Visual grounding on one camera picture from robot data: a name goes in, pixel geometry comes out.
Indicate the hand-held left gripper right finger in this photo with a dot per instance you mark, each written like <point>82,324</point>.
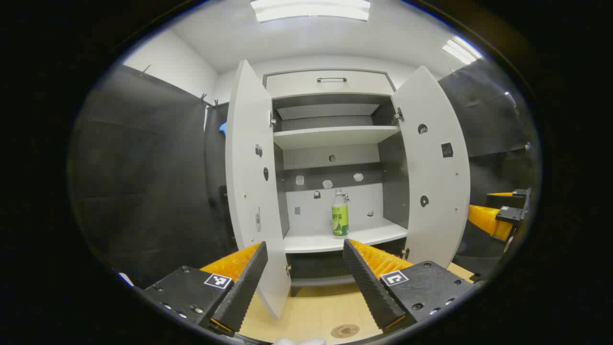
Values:
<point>368,282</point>

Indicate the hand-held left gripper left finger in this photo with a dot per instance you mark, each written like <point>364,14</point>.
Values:
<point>244,287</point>

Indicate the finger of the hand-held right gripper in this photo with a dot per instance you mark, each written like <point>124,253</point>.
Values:
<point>510,215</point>
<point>503,200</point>

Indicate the green label bottle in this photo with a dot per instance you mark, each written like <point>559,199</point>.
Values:
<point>340,220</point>

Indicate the white cabinet shelf board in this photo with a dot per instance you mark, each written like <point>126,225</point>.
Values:
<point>316,242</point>
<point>330,136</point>

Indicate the white grey cabinet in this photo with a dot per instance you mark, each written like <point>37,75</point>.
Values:
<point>330,158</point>

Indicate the white cabinet drawer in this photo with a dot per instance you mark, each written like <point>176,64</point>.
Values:
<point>297,86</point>

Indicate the black backdrop cloth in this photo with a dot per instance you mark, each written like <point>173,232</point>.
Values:
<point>215,158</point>
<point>493,124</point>
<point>143,167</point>

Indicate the small ceiling light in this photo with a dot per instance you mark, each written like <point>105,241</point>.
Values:
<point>462,50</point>

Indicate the long ceiling light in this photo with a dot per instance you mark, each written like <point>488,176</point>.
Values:
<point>311,9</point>

